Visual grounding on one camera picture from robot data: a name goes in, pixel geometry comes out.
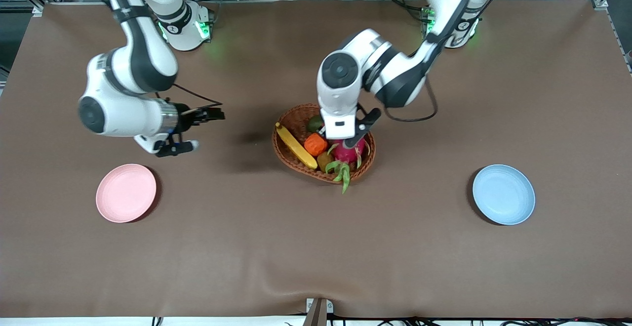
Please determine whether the yellow banana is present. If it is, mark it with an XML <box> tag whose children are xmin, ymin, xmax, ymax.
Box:
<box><xmin>275</xmin><ymin>122</ymin><xmax>318</xmax><ymax>169</ymax></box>

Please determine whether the pink dragon fruit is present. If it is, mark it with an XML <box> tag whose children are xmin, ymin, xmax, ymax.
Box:
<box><xmin>324</xmin><ymin>136</ymin><xmax>371</xmax><ymax>194</ymax></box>

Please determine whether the orange fruit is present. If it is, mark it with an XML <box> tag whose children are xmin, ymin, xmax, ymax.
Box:
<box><xmin>304</xmin><ymin>133</ymin><xmax>328</xmax><ymax>157</ymax></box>

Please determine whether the brown woven wicker basket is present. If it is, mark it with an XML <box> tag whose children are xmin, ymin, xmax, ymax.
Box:
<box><xmin>272</xmin><ymin>103</ymin><xmax>376</xmax><ymax>184</ymax></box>

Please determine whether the pink round plate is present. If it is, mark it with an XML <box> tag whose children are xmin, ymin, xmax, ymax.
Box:
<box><xmin>95</xmin><ymin>163</ymin><xmax>157</xmax><ymax>223</ymax></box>

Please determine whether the brown table cloth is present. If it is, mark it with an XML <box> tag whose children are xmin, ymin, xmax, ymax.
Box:
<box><xmin>0</xmin><ymin>0</ymin><xmax>632</xmax><ymax>320</ymax></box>

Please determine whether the blue round plate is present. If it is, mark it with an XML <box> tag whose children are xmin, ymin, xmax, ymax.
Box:
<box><xmin>472</xmin><ymin>164</ymin><xmax>536</xmax><ymax>226</ymax></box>

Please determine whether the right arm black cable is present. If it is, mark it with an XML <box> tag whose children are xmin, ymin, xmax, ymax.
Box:
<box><xmin>172</xmin><ymin>83</ymin><xmax>223</xmax><ymax>109</ymax></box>

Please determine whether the metal table edge bracket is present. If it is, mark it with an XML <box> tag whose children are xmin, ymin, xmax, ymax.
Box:
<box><xmin>302</xmin><ymin>298</ymin><xmax>334</xmax><ymax>326</ymax></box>

